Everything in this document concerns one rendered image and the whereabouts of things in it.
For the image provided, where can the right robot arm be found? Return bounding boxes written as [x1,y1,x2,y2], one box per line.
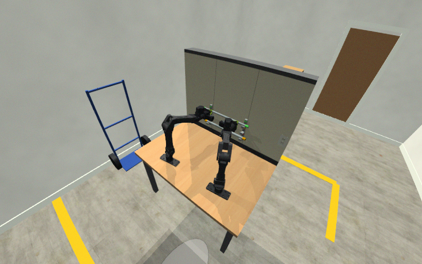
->
[206,118,233,200]

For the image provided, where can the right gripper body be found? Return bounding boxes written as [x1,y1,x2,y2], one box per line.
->
[231,120,237,132]

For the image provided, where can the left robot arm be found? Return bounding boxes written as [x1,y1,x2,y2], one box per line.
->
[160,106,214,167]

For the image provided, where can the dark grey wall panel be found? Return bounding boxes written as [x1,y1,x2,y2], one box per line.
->
[184,48,319,166]

